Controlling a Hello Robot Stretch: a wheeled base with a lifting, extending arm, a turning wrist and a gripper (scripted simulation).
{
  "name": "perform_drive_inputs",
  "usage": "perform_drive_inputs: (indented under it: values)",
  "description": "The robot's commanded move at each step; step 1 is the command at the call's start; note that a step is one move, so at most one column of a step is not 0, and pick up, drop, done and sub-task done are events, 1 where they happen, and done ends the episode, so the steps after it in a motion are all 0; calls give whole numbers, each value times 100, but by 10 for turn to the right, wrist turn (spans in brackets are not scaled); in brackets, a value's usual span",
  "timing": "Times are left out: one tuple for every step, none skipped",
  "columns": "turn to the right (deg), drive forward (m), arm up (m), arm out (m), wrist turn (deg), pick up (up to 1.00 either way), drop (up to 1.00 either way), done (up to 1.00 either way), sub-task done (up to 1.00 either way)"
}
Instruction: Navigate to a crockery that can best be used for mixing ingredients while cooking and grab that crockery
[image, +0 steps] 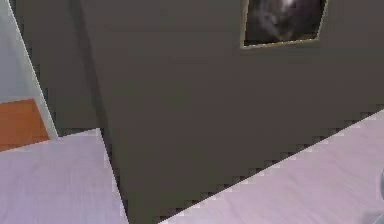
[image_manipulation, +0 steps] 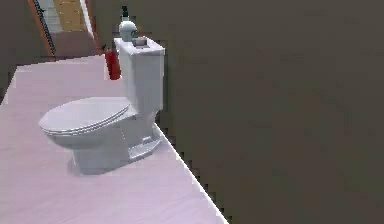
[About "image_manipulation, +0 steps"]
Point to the white toilet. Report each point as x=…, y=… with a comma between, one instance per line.
x=140, y=76

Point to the grey soap bar dish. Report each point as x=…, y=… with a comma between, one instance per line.
x=140, y=42

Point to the white soap dispenser bottle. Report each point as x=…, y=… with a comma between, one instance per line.
x=127, y=29

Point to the orange room door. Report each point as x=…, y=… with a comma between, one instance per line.
x=66, y=20

